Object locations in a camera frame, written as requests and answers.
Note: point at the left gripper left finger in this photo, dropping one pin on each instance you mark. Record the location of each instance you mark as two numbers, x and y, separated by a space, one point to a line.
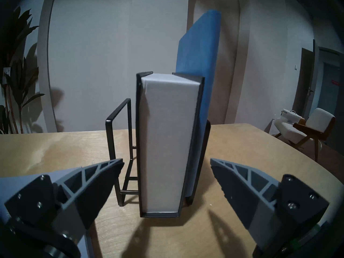
88 190

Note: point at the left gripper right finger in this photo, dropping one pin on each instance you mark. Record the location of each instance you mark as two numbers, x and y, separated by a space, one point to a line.
242 190

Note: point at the thick black Century book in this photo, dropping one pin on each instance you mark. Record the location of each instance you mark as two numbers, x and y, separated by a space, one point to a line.
166 142

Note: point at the wooden table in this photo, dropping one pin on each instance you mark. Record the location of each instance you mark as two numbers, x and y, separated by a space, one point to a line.
242 147

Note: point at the white bag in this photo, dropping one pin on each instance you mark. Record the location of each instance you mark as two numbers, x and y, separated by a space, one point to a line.
290 115

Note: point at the white wooden armchair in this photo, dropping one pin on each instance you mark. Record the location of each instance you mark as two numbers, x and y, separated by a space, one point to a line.
319 120

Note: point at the dark door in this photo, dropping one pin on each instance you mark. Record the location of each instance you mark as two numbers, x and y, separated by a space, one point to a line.
306 80

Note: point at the blue book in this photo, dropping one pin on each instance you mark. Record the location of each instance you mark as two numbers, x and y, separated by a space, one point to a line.
199 53

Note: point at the white plant tag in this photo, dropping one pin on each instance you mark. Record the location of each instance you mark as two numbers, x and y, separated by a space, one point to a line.
6 71

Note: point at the tall green potted plant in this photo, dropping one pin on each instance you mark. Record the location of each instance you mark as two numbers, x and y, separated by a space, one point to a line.
18 58

